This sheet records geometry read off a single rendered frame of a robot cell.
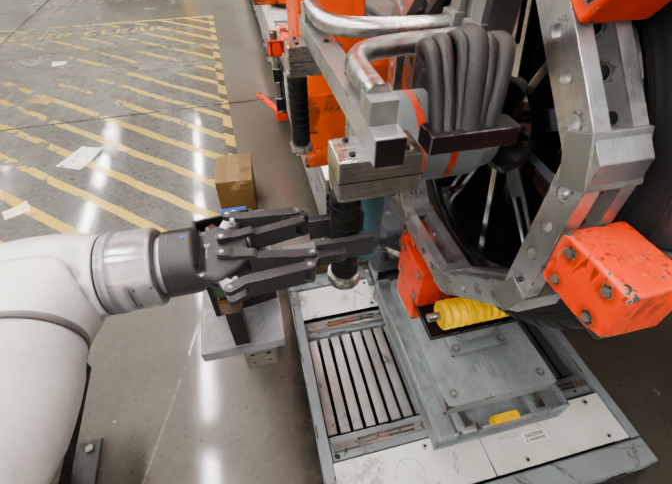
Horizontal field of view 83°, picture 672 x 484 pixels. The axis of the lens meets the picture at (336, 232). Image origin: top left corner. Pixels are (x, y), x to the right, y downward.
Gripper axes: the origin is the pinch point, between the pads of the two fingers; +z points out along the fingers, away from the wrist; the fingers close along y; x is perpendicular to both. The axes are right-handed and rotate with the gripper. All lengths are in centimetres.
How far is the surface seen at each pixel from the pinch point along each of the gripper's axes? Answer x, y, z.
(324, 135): -20, -60, 10
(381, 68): -5, -63, 26
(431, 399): -68, -3, 26
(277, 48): -35, -182, 11
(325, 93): -9, -60, 11
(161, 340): -83, -48, -50
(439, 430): -68, 5, 25
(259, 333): -38.0, -13.3, -13.9
